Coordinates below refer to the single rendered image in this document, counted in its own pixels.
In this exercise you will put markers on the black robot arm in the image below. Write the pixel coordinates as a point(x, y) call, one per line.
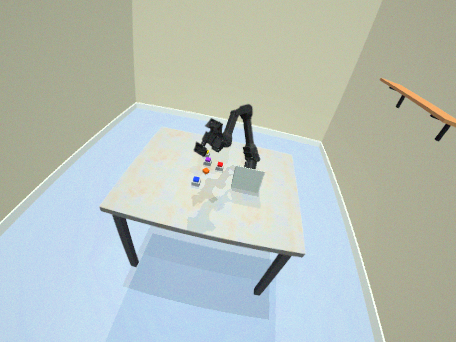
point(224, 139)

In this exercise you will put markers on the blue button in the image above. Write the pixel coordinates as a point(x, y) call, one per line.
point(196, 181)

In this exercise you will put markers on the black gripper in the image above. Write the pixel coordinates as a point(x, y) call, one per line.
point(208, 137)

